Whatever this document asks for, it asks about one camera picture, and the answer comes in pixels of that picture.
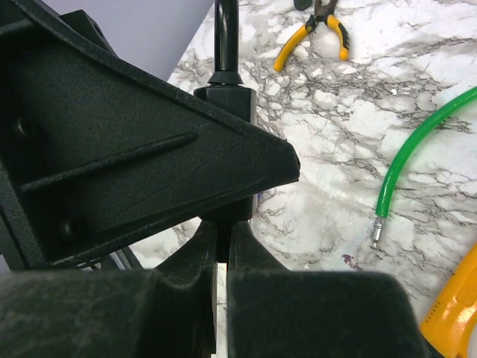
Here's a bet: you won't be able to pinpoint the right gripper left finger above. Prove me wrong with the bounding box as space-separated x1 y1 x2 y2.
1 222 217 357

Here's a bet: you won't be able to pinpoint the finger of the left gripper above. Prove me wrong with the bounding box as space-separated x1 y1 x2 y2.
1 1 300 269

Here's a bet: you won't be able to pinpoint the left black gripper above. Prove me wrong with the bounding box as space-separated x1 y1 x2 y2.
60 10 116 55

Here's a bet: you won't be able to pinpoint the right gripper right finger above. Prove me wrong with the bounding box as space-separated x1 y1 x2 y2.
227 222 429 357

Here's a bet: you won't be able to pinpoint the black padlock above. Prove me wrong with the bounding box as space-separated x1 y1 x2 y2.
194 1 257 227

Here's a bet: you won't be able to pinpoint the green cable lock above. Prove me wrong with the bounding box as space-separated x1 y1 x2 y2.
371 87 476 249

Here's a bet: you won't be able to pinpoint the orange utility knife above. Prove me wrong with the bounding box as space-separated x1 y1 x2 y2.
420 247 476 357

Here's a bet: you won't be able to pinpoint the yellow handled pliers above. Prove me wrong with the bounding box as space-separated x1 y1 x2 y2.
274 0 352 73

